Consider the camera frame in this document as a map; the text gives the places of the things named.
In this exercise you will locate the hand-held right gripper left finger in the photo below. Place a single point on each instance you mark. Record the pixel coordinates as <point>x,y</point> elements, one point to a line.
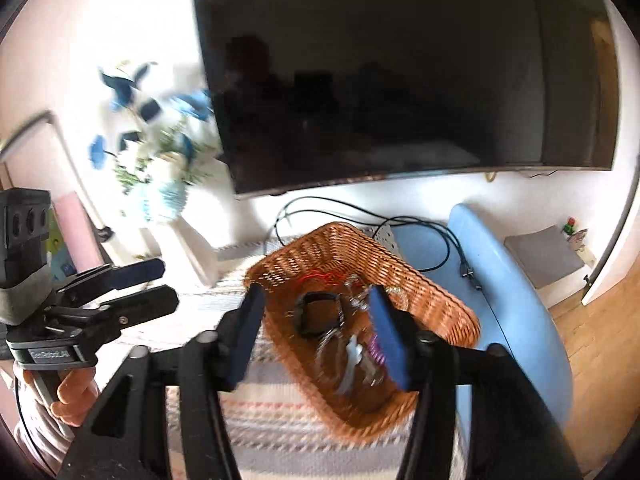
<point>245,340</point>

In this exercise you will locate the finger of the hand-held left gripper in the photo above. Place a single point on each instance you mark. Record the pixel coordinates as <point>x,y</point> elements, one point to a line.
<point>150,302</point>
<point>135,272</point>

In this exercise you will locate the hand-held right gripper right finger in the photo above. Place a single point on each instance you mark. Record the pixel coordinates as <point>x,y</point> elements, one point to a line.
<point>392,345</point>

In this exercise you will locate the white hair clip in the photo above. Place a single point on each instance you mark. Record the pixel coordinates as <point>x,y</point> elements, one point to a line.
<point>354,355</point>

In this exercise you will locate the brown wicker basket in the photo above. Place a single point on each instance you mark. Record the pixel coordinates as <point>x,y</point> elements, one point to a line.
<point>425,305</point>

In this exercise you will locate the person's left forearm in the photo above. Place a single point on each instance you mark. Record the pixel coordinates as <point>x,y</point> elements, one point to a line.
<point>35,435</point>

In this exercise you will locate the person's left hand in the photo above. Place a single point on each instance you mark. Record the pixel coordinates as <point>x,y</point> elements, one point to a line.
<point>75,400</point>

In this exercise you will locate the colourful picture book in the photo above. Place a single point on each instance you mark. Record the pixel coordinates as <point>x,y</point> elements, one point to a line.
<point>60,255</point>

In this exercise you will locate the black wrist band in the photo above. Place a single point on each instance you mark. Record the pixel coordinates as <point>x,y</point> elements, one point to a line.
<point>300,317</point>

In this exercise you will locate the white ribbed ceramic vase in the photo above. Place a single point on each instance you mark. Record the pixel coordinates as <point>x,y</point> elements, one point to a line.
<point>192,255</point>

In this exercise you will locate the white power strip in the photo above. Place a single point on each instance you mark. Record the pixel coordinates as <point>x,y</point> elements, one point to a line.
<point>387,240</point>

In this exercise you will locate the blue and white flowers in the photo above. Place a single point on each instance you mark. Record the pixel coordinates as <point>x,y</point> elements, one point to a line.
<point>165,160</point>

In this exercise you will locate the light blue rounded table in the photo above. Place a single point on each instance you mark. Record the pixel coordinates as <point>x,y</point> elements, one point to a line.
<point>510,310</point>

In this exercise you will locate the striped woven mat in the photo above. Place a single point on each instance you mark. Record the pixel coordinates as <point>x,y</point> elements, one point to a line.
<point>300,455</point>

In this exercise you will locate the grey cushion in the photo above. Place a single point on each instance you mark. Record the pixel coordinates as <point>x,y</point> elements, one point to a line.
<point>542,257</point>

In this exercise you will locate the small red green ornament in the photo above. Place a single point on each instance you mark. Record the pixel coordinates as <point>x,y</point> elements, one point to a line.
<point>570,227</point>

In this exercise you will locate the white door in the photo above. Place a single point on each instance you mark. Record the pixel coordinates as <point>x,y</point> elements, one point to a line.
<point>615,260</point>

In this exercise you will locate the black television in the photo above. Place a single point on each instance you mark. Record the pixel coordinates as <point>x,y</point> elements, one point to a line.
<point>400,60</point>

